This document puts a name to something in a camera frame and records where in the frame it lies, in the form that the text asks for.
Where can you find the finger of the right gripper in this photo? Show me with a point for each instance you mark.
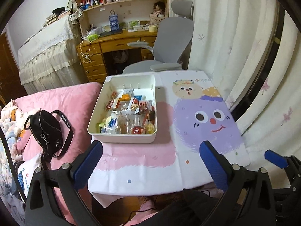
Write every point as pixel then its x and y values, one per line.
pixel 276 159

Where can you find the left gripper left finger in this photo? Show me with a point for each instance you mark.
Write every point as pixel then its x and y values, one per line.
pixel 42 207

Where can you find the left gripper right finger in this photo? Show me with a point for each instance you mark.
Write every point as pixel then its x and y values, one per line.
pixel 247 195

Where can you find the blueberry bread packet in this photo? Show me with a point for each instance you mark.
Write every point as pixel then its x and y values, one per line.
pixel 112 124

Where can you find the red cookie packet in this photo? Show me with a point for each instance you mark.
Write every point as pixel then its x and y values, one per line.
pixel 113 104

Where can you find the red chinese text snack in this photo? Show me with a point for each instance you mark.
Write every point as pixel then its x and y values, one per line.
pixel 137 130

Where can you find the clear cake packet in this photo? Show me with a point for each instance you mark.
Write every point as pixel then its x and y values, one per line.
pixel 133 120

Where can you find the green pineapple cake packet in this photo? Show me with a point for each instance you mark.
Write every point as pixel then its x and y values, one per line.
pixel 101 127

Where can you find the yellow puffed snack bag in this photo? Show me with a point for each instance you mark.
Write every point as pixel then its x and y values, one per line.
pixel 149 127

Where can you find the orange fried twist packet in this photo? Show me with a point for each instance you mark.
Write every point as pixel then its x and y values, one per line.
pixel 114 94

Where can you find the red white snack packet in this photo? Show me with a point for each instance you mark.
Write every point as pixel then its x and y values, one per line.
pixel 132 107

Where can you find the dark dried fruit packet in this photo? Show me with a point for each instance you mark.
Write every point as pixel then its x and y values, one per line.
pixel 151 114

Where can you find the white orange snack bar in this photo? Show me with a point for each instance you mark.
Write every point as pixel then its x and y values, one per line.
pixel 126 94

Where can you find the blue white candy packet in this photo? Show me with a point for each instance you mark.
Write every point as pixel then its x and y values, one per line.
pixel 140 97

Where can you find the black handbag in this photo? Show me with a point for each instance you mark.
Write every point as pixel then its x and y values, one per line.
pixel 47 131

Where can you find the cartoon printed table cloth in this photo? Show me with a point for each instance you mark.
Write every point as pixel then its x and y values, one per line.
pixel 189 111

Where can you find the white plastic storage tray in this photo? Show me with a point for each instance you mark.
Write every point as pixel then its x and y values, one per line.
pixel 143 84

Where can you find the brown wooden door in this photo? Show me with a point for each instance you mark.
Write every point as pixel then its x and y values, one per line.
pixel 11 88

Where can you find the white floral curtain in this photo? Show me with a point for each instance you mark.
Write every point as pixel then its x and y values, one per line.
pixel 231 40

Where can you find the lace covered cabinet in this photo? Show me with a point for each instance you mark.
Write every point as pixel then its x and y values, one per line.
pixel 49 59

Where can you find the wooden desk with drawers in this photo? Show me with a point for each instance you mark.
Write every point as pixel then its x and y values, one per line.
pixel 110 55

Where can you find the grey office chair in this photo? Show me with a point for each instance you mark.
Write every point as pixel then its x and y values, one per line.
pixel 173 37

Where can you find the green tissue pack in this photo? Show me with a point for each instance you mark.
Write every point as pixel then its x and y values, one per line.
pixel 92 37

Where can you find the blue paper gift bag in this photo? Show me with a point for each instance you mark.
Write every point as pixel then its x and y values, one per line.
pixel 113 20

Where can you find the doll on desk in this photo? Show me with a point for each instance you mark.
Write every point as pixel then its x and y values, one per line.
pixel 159 8

